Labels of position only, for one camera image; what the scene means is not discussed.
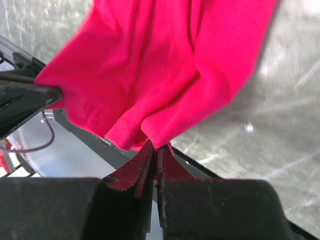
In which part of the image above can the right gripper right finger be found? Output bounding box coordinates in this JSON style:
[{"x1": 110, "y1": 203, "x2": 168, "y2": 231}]
[{"x1": 157, "y1": 146, "x2": 294, "y2": 240}]

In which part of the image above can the red t shirt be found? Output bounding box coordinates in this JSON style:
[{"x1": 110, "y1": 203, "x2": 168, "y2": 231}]
[{"x1": 35, "y1": 0, "x2": 277, "y2": 150}]

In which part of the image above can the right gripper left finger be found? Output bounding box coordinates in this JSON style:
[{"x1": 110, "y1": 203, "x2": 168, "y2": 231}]
[{"x1": 0, "y1": 142, "x2": 154, "y2": 240}]

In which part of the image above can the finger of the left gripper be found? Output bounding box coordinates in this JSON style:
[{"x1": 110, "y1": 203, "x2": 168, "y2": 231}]
[{"x1": 0, "y1": 79, "x2": 63, "y2": 139}]

